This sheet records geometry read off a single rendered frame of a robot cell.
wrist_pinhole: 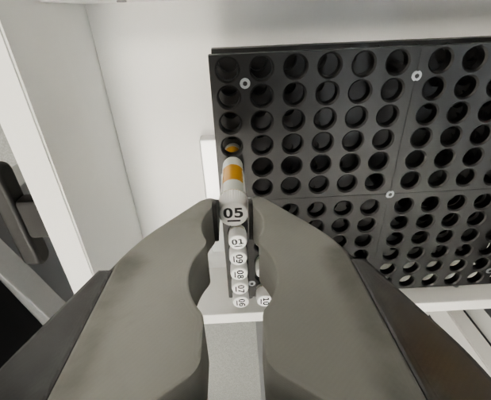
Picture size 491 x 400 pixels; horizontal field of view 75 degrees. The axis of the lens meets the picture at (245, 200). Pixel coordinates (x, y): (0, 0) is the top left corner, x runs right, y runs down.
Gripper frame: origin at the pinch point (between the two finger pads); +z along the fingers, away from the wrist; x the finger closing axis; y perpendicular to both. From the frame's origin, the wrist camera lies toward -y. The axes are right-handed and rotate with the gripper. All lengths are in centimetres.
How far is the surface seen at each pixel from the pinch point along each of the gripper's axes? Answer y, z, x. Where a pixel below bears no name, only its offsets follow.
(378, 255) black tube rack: 9.6, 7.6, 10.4
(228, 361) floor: 162, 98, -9
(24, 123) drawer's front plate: -2.0, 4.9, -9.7
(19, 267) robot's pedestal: 23.6, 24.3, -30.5
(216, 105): -1.8, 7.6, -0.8
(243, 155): 1.3, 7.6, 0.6
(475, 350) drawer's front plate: 21.3, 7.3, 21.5
